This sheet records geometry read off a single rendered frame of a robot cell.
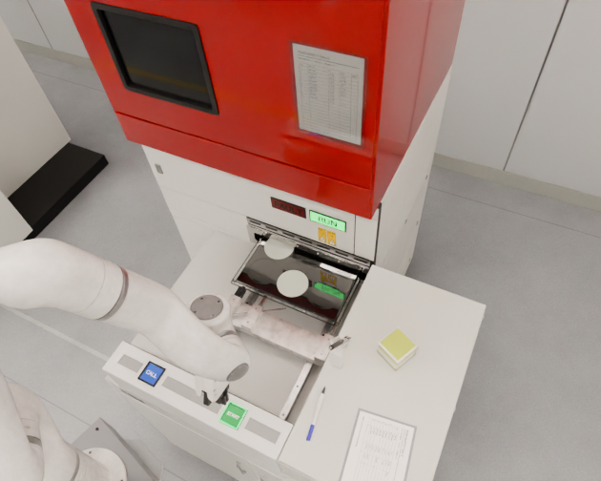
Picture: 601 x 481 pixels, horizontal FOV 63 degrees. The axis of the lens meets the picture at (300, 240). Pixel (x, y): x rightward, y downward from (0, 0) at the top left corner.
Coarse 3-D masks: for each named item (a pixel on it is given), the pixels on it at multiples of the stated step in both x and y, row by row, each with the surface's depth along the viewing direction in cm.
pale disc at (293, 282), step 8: (288, 272) 157; (296, 272) 157; (280, 280) 155; (288, 280) 155; (296, 280) 155; (304, 280) 155; (280, 288) 153; (288, 288) 153; (296, 288) 153; (304, 288) 153; (288, 296) 151; (296, 296) 151
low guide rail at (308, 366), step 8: (328, 328) 149; (304, 368) 142; (312, 368) 145; (304, 376) 141; (296, 384) 140; (304, 384) 142; (296, 392) 138; (288, 400) 137; (296, 400) 139; (288, 408) 136; (280, 416) 134; (288, 416) 137
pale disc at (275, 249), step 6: (270, 240) 165; (276, 240) 165; (264, 246) 164; (270, 246) 163; (276, 246) 163; (282, 246) 163; (288, 246) 163; (270, 252) 162; (276, 252) 162; (282, 252) 162; (288, 252) 162; (276, 258) 160; (282, 258) 160
